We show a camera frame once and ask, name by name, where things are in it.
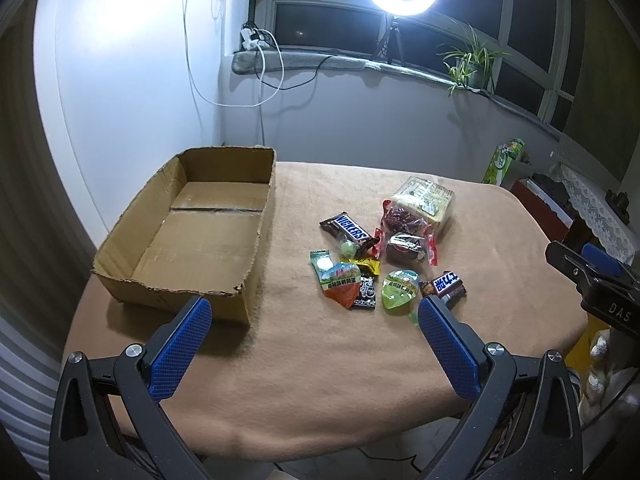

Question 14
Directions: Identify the clear bag of bread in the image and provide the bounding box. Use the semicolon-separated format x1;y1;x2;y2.
390;177;456;234

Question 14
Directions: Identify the black white patterned candy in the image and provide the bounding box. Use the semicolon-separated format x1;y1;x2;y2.
352;276;376;310

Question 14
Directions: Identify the red date bag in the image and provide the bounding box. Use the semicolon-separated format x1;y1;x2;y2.
380;232;438;266
381;200;433;237

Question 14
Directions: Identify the yellow candy wrapper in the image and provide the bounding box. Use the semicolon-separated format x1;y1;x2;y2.
345;258;381;276

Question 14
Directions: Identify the orange green jelly cup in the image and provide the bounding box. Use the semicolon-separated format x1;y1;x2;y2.
309;250;361;309

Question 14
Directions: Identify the clear green candy wrapper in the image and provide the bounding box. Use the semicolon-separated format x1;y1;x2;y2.
336;233;361;260

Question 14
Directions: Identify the large Snickers bar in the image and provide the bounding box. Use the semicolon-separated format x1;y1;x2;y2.
319;211;380;257

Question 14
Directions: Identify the white lace cloth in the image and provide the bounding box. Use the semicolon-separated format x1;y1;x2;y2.
552;162;639;266

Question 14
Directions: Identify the green drink carton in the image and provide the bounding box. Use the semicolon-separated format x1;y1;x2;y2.
482;138;525;185

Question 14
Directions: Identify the beige table cloth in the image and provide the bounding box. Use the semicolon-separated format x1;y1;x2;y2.
63;160;589;463

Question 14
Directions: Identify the potted spider plant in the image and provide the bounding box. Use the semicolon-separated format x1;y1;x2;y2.
438;23;510;98

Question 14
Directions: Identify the brown cardboard box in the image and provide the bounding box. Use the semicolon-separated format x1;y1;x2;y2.
92;146;276;326

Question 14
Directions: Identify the black light tripod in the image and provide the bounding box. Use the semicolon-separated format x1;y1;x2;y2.
372;15;406;67

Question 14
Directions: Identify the white power strip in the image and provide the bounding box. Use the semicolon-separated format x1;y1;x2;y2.
240;21;270;51

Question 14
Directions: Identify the black cable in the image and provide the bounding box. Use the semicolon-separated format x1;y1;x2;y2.
252;52;334;148

